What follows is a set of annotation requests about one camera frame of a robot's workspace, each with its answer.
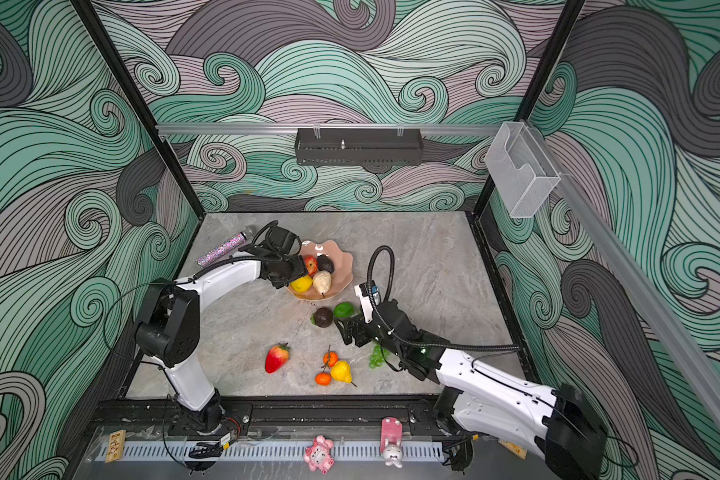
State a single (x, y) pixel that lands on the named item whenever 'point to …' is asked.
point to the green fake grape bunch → (377, 358)
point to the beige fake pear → (322, 281)
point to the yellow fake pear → (342, 371)
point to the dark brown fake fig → (323, 317)
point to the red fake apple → (311, 263)
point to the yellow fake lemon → (302, 283)
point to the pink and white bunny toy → (390, 440)
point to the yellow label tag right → (517, 450)
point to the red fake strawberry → (277, 357)
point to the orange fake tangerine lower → (323, 379)
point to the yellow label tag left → (115, 447)
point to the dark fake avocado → (325, 263)
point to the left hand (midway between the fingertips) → (302, 270)
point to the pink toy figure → (319, 454)
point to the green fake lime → (343, 309)
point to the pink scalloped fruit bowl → (341, 274)
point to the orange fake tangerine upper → (330, 358)
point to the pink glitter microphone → (227, 246)
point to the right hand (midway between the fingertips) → (347, 315)
